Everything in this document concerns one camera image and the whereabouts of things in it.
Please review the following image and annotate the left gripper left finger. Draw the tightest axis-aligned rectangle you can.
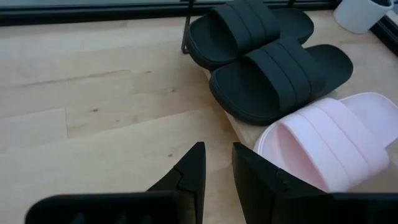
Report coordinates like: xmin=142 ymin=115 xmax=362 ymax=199
xmin=24 ymin=141 xmax=207 ymax=224

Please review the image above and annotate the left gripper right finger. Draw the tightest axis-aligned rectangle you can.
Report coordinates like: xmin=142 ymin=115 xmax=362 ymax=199
xmin=231 ymin=142 xmax=398 ymax=224

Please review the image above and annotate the pink rubber slide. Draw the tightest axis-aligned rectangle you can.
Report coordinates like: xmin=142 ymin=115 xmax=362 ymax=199
xmin=253 ymin=91 xmax=398 ymax=194

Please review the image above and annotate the black rubber slide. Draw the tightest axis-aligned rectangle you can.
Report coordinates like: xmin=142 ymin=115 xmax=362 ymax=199
xmin=208 ymin=39 xmax=354 ymax=126
xmin=185 ymin=0 xmax=315 ymax=71

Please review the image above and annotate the white plant pot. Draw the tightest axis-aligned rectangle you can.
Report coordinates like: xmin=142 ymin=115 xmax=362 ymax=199
xmin=333 ymin=0 xmax=394 ymax=35

